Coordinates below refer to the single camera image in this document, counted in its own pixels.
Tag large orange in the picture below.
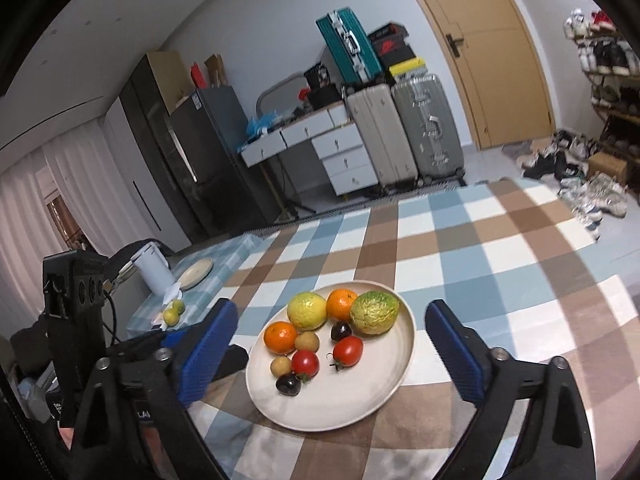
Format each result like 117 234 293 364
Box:
263 321 300 355

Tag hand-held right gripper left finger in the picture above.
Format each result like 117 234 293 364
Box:
65 299 240 480

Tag teal suitcase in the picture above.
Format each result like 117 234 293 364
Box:
315 7 385 86

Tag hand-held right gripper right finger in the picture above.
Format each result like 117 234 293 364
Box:
424 299 597 480

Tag brown paper bag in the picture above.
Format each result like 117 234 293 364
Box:
204 54 230 88

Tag wooden shoe rack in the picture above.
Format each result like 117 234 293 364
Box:
564 7 640 158

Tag dark tall cabinet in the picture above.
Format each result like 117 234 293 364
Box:
119 55 211 253

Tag black bag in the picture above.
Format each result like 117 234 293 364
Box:
304 62 341 106

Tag beige suitcase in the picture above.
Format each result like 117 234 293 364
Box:
345 84 419 195

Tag bumpy yellow-green guava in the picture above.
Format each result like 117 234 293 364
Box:
349 291 401 335

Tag black tripod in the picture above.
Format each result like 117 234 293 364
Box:
262 160 321 223

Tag smooth yellow guava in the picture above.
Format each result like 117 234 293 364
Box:
286 292 328 331

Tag white curtain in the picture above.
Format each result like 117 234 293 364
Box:
0 105 166 326

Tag white drawer desk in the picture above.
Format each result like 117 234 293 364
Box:
241 102 379 196

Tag pile of shoes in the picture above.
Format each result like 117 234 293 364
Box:
520 130 629 241

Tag black red shoe box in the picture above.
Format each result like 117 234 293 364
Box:
367 22 415 68

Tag blue plastic bag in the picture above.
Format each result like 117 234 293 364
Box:
245 111 283 138

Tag grey refrigerator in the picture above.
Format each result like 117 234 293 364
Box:
167 85 283 231

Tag wooden door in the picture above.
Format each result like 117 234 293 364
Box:
392 0 557 150

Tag silver suitcase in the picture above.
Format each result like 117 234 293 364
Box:
390 74 467 187

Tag white kettle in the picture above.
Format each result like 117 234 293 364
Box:
130 241 174 295

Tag brown blue checked tablecloth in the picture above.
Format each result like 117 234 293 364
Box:
125 177 640 480

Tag red tomato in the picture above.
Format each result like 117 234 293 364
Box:
327 335 365 372
291 349 321 385

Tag yellow box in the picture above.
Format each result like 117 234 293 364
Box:
387 57 427 78

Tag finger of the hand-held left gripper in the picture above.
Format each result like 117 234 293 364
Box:
215 344 249 383
112 329 201 361

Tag small brown cardboard box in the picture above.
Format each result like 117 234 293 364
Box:
587 151 629 181

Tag small beige plate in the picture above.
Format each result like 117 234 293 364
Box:
178 257 215 291

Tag small orange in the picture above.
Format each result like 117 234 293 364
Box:
326 288 360 322

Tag cream round plate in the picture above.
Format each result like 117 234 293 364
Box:
245 280 416 432

